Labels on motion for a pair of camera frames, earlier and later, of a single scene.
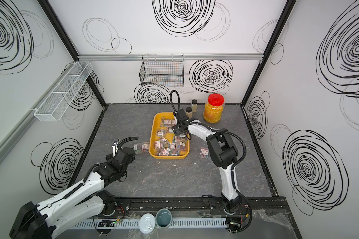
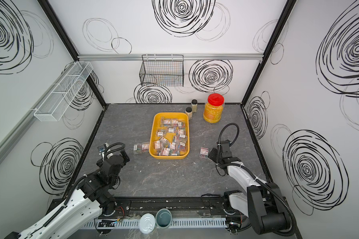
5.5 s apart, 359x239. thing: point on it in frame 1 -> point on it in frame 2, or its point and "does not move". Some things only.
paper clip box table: (204, 153) does not move
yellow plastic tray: (163, 143) does not move
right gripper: (176, 130) -> (212, 153)
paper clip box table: (145, 147) does not move
